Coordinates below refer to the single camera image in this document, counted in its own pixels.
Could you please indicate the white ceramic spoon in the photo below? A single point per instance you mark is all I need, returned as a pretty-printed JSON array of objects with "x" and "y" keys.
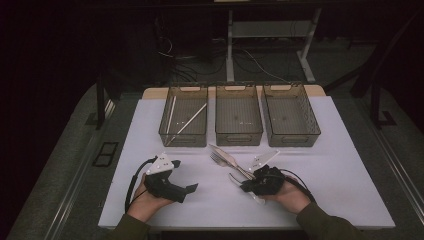
[{"x": 235, "y": 178}]

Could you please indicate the smoky clear plastic basket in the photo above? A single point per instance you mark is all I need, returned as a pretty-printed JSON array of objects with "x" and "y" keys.
[
  {"x": 290, "y": 115},
  {"x": 238, "y": 115},
  {"x": 186, "y": 110}
]

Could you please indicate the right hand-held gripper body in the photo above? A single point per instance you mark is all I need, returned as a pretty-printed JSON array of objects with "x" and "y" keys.
[{"x": 271, "y": 181}]

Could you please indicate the black floor socket frame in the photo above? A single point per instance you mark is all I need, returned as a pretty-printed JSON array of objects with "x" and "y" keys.
[{"x": 100, "y": 163}]

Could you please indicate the person's right hand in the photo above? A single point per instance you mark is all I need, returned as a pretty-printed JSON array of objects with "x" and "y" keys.
[{"x": 293, "y": 200}]

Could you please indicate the white table mat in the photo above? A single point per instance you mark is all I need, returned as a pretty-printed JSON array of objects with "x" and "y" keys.
[{"x": 216, "y": 206}]

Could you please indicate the steel fork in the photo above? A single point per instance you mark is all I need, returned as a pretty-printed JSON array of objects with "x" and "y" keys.
[{"x": 220, "y": 160}]

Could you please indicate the white metal stand frame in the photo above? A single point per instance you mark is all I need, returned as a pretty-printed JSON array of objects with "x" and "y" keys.
[{"x": 230, "y": 60}]

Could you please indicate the black metal stand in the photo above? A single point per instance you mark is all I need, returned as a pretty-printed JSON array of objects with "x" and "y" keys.
[
  {"x": 100, "y": 106},
  {"x": 375, "y": 106}
]

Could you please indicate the person's left hand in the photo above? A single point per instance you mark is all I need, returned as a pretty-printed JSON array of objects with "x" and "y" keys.
[{"x": 143, "y": 205}]

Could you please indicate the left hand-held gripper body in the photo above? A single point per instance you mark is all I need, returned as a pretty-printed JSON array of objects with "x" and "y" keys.
[{"x": 160, "y": 183}]

